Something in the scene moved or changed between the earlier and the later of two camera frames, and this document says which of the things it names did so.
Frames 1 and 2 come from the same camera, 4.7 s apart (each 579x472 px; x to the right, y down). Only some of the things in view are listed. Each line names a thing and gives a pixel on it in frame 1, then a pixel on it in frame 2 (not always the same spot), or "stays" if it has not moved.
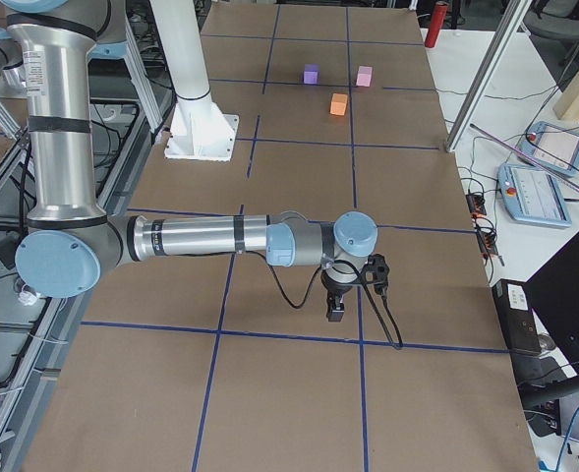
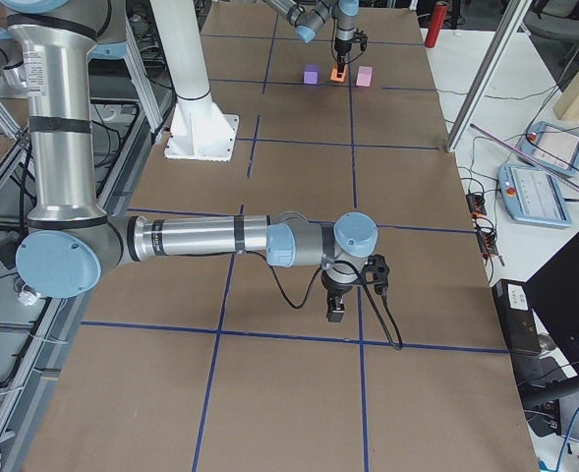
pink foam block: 364,76 stays
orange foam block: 338,104 -> 334,71
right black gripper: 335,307 stays
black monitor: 566,296 stays
